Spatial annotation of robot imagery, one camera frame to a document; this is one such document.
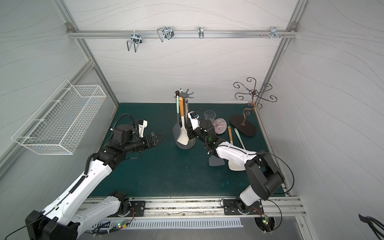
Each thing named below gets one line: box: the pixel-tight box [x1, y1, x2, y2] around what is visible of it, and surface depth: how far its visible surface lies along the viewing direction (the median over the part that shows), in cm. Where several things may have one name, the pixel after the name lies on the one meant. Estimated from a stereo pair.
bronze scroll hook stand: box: [230, 77, 278, 137], surface depth 103 cm
